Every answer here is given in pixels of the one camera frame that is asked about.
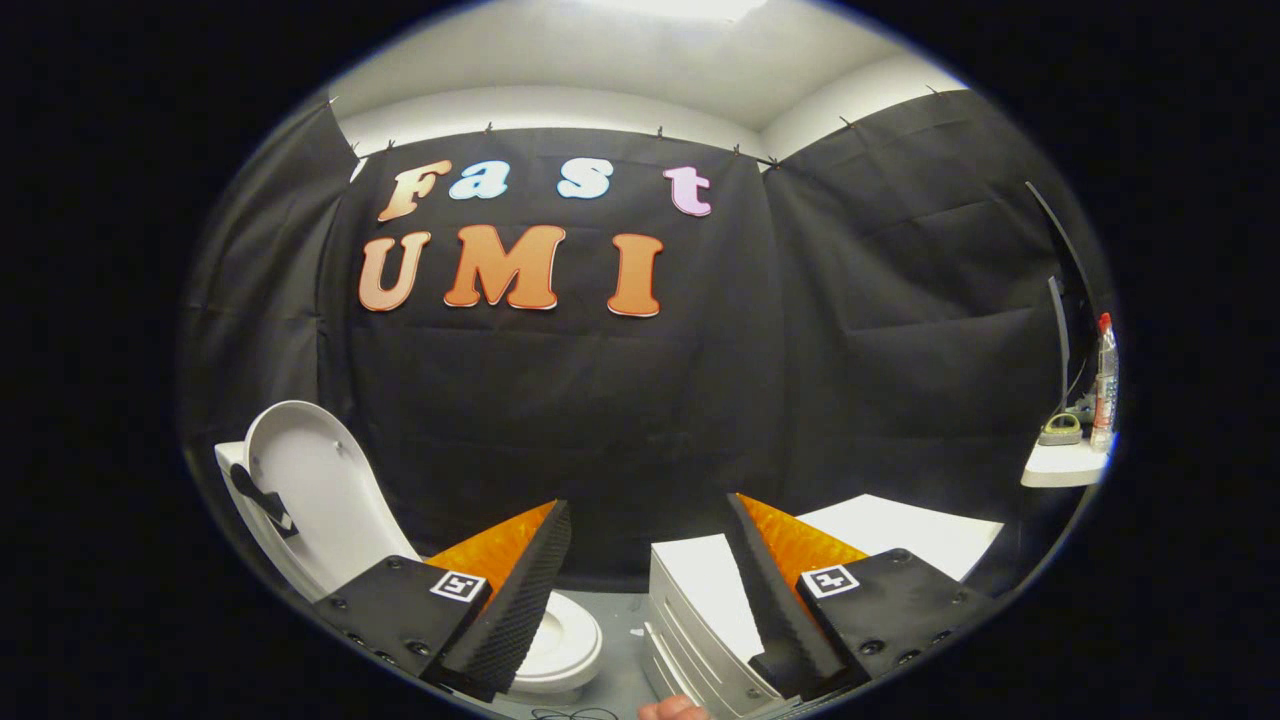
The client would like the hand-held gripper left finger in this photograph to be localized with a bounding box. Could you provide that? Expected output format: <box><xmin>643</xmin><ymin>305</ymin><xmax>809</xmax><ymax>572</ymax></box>
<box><xmin>312</xmin><ymin>500</ymin><xmax>574</xmax><ymax>704</ymax></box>

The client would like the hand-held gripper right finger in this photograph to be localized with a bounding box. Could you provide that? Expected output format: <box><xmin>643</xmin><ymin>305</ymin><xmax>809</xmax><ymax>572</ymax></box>
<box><xmin>722</xmin><ymin>492</ymin><xmax>1001</xmax><ymax>701</ymax></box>

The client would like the white toilet lid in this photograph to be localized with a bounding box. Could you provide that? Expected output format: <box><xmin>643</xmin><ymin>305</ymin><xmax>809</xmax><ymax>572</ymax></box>
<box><xmin>243</xmin><ymin>400</ymin><xmax>401</xmax><ymax>599</ymax></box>

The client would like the white toilet with tank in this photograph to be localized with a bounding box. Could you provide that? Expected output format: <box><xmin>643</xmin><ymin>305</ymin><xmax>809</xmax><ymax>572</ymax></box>
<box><xmin>213</xmin><ymin>440</ymin><xmax>604</xmax><ymax>696</ymax></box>

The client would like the white drawer cabinet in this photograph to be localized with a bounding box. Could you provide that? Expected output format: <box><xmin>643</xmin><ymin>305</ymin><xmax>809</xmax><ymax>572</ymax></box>
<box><xmin>645</xmin><ymin>493</ymin><xmax>1006</xmax><ymax>719</ymax></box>

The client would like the black backdrop cloth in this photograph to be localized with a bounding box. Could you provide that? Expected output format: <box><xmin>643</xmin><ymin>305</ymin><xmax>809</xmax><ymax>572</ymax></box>
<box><xmin>180</xmin><ymin>88</ymin><xmax>1101</xmax><ymax>601</ymax></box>

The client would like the white shelf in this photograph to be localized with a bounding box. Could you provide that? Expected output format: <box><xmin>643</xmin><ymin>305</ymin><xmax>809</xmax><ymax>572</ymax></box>
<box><xmin>1020</xmin><ymin>440</ymin><xmax>1113</xmax><ymax>489</ymax></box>

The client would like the clear bottle with red cap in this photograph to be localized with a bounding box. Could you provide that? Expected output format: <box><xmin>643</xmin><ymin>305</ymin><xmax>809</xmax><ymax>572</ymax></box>
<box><xmin>1090</xmin><ymin>312</ymin><xmax>1119</xmax><ymax>453</ymax></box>

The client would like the white toilet seat ring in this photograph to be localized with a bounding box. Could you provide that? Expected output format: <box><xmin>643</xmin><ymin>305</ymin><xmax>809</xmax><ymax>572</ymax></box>
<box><xmin>515</xmin><ymin>590</ymin><xmax>604</xmax><ymax>681</ymax></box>

